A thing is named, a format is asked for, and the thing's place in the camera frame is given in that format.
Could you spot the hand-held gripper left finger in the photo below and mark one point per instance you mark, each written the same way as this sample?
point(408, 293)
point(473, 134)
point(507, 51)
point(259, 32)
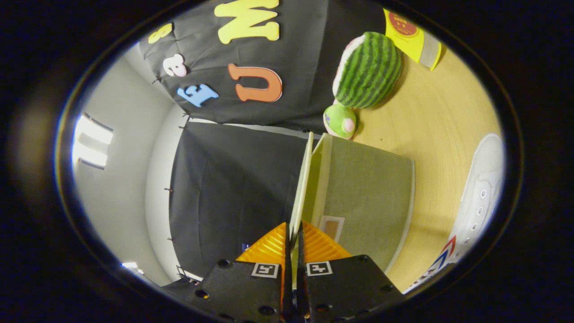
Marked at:
point(244, 289)

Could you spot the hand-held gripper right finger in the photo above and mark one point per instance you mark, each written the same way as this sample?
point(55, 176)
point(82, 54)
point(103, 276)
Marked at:
point(341, 291)

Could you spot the pale green storage box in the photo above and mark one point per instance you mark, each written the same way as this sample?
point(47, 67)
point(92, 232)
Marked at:
point(363, 193)

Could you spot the white striped canvas shoe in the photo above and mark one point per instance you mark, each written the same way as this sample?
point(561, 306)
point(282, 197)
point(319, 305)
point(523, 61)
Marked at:
point(484, 179)

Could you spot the black backdrop cloth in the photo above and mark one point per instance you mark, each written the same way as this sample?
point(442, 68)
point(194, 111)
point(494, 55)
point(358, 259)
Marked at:
point(233, 188)

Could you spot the ceiling light panel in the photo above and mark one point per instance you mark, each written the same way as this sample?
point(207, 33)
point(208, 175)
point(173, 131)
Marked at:
point(131, 266)
point(92, 134)

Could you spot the green pink plush toy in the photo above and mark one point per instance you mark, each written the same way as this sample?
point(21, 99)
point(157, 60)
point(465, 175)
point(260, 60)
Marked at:
point(340, 121)

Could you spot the watermelon slice plush toy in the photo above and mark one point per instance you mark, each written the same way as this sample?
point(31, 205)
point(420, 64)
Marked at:
point(370, 72)

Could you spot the yellow book red circle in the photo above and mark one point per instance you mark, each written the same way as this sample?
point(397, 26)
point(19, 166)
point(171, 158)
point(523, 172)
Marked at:
point(412, 42)

